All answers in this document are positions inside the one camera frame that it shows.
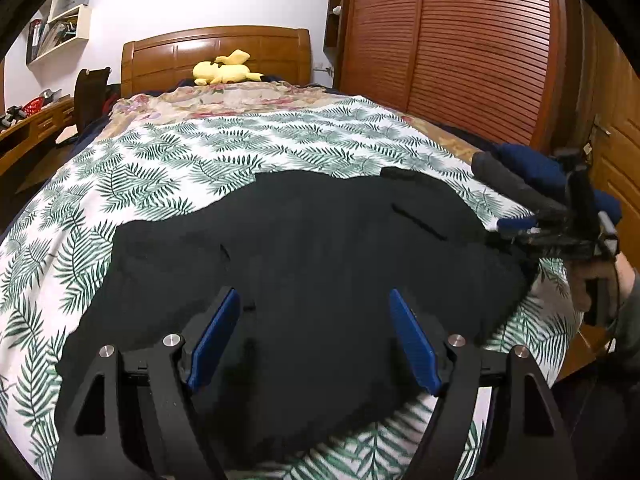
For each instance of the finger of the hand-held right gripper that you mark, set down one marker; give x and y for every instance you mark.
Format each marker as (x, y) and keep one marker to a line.
(517, 224)
(510, 180)

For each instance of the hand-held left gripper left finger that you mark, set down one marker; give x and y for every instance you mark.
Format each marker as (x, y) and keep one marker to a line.
(215, 340)

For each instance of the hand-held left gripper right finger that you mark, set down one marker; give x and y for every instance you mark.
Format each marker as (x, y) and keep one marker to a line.
(415, 340)

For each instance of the black coat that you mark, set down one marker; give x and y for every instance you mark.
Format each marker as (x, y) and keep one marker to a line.
(300, 285)

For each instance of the person's right hand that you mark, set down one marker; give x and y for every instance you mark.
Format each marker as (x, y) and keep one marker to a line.
(577, 285)

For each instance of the wooden door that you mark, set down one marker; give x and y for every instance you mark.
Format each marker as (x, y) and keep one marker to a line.
(620, 150)

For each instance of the wooden slatted wardrobe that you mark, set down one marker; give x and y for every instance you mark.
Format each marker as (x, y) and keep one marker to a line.
(450, 50)

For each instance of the leaf print blanket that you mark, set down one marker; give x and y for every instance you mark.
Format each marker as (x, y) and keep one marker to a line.
(150, 170)

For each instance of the floral blanket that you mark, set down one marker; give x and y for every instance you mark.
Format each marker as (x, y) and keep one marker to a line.
(225, 102)

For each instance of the yellow plush toy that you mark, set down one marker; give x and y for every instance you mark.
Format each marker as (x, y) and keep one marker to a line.
(220, 72)

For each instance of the wooden desk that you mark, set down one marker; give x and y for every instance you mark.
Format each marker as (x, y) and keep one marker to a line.
(25, 140)

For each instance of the dark wooden chair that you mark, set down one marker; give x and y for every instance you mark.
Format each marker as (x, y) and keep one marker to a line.
(87, 95)

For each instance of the wooden bed headboard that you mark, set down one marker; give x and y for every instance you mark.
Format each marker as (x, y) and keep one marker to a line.
(160, 55)

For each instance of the red basket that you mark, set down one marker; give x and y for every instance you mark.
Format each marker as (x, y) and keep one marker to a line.
(32, 107)

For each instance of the black tool on desk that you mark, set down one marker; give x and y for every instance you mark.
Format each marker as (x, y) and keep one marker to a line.
(12, 116)

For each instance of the black binders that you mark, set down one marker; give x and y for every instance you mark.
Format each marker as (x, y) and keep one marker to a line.
(35, 40)

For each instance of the white wall shelf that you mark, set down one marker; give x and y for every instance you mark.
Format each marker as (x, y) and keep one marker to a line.
(80, 25)

